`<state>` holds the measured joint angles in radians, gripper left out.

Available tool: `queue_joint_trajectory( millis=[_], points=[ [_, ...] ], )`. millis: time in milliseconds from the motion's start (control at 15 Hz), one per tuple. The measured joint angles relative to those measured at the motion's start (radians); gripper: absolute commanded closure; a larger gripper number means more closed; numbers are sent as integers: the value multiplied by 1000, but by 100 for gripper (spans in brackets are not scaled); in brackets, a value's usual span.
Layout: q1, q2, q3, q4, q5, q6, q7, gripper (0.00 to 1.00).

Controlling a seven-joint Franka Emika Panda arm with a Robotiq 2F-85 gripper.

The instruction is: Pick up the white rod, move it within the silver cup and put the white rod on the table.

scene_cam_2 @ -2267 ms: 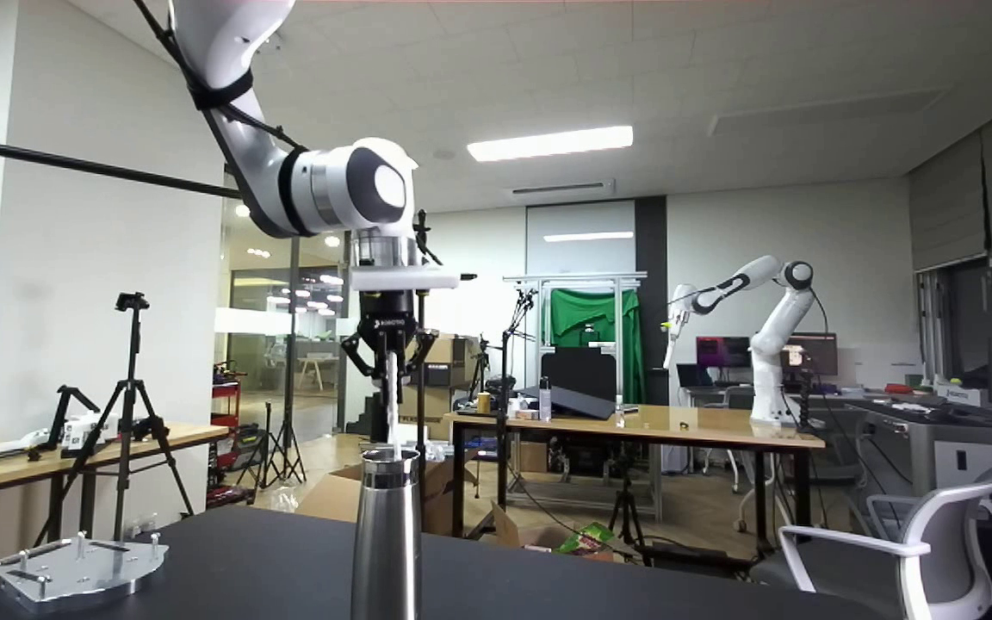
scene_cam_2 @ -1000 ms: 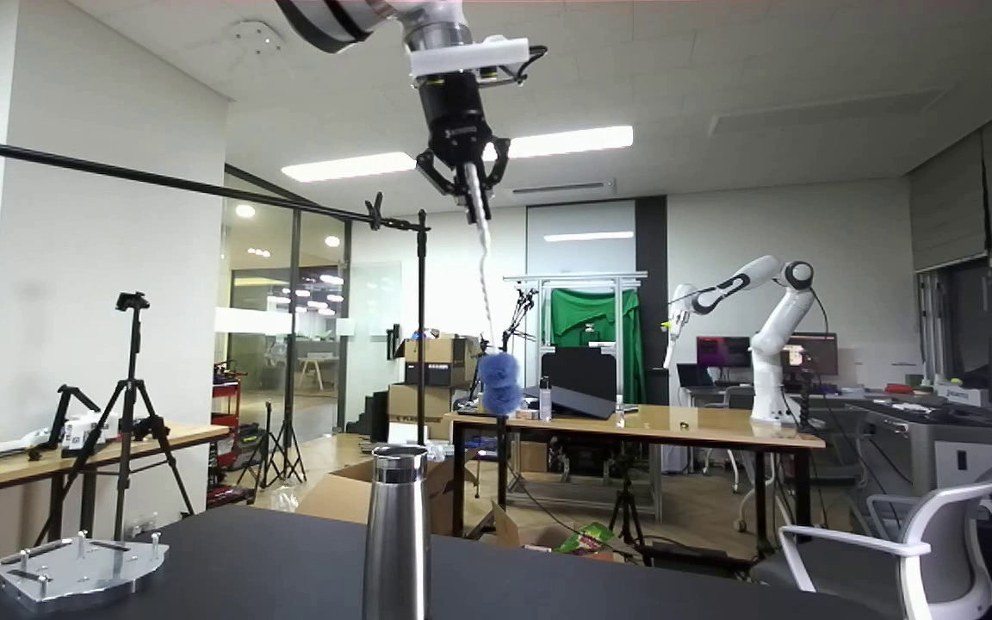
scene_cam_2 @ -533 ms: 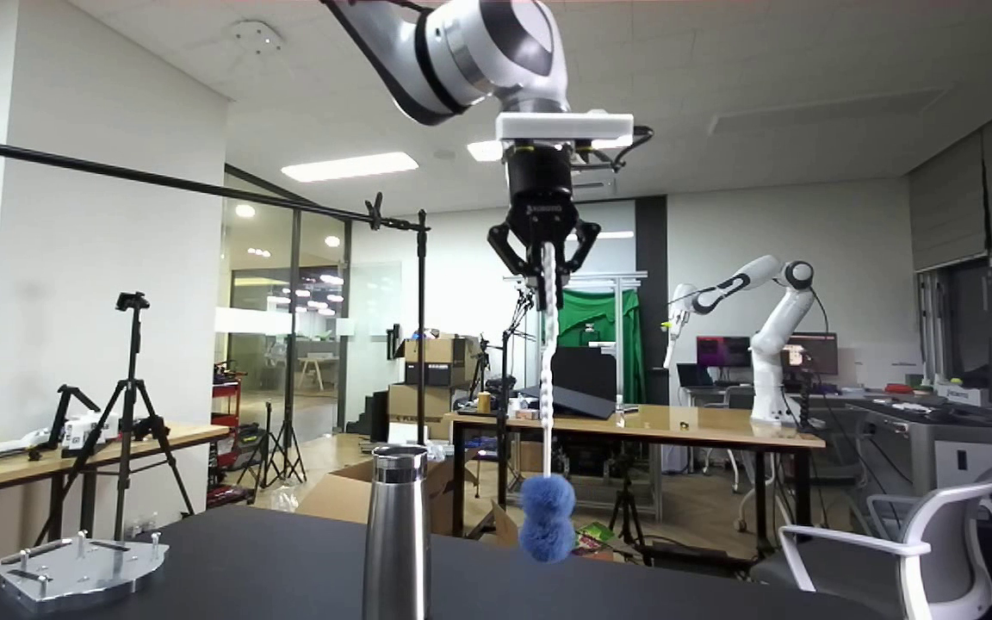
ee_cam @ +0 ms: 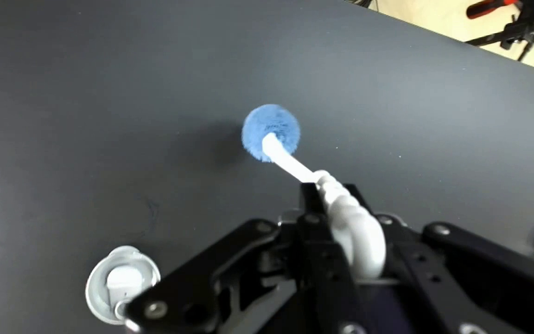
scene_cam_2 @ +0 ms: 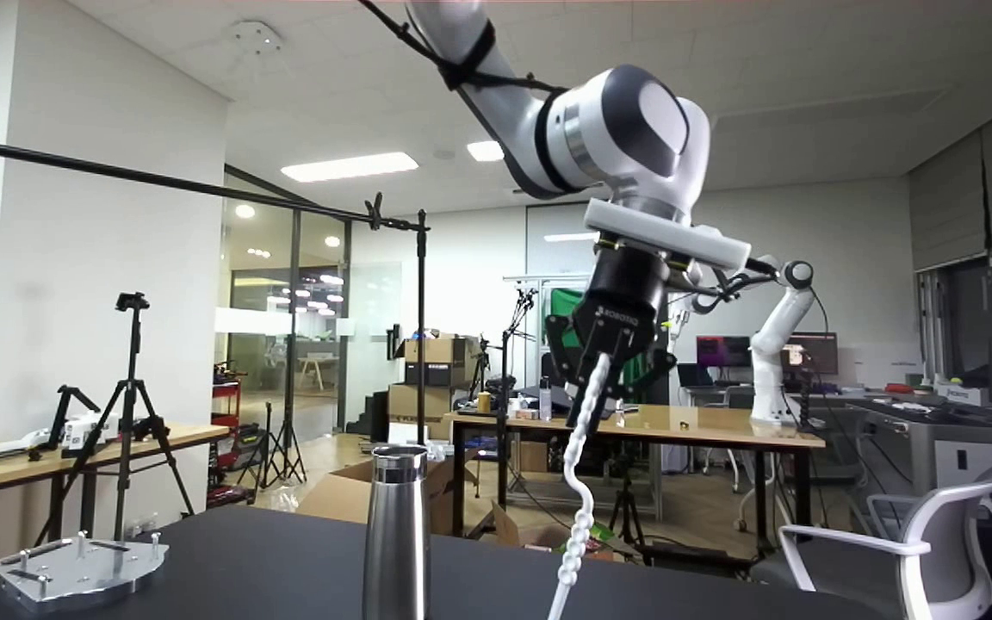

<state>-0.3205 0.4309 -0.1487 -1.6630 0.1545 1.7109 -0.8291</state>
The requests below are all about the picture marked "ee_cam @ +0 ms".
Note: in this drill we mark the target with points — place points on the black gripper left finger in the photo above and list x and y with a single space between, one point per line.
315 248

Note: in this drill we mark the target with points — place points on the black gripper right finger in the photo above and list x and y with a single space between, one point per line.
415 261

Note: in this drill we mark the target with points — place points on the white rod with blue sponge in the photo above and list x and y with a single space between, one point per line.
352 229

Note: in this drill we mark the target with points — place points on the black floor tripod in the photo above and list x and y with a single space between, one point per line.
526 29

